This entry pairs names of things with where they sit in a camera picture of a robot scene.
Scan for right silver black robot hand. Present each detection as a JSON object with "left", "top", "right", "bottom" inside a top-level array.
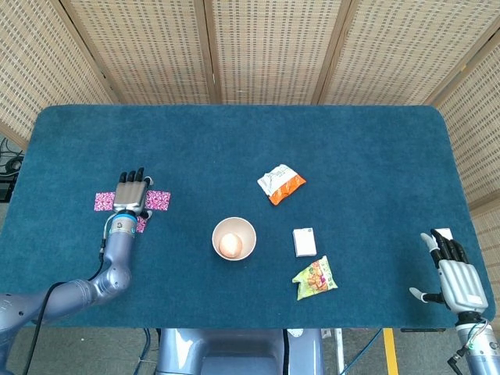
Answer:
[{"left": 409, "top": 228, "right": 489, "bottom": 313}]

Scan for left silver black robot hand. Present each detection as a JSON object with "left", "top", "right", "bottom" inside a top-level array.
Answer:
[{"left": 113, "top": 167, "right": 154, "bottom": 220}]

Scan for beige round bowl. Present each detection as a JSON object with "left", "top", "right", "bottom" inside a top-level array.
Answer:
[{"left": 212, "top": 216, "right": 258, "bottom": 262}]

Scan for orange fruit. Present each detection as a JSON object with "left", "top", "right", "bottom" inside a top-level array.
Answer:
[{"left": 219, "top": 233, "right": 244, "bottom": 258}]

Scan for blue carpet table cover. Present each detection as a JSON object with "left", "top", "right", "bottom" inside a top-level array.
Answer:
[{"left": 0, "top": 104, "right": 496, "bottom": 331}]

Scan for green snack bag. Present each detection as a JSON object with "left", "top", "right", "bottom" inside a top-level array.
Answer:
[{"left": 292, "top": 255, "right": 339, "bottom": 302}]

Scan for orange and white snack bag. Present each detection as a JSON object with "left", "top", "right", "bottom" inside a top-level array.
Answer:
[{"left": 256, "top": 163, "right": 307, "bottom": 206}]

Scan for white tissue pack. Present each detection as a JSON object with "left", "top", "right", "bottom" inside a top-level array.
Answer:
[{"left": 292, "top": 227, "right": 318, "bottom": 258}]

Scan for blue-grey robot torso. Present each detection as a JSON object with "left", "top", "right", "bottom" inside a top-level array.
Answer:
[{"left": 155, "top": 327, "right": 325, "bottom": 375}]

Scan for woven bamboo folding screen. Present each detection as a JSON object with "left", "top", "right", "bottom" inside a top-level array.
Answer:
[{"left": 0, "top": 0, "right": 500, "bottom": 282}]

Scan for blue cable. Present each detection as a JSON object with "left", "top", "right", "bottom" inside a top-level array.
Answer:
[
  {"left": 345, "top": 327, "right": 384, "bottom": 375},
  {"left": 134, "top": 327, "right": 161, "bottom": 375}
]

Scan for black cable bundle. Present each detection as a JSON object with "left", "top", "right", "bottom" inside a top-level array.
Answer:
[{"left": 0, "top": 136, "right": 25, "bottom": 175}]

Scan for white metal post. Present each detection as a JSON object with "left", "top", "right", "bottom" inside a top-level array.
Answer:
[{"left": 334, "top": 328, "right": 347, "bottom": 375}]

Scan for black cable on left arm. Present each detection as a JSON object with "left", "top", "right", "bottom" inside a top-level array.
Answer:
[{"left": 21, "top": 216, "right": 118, "bottom": 375}]

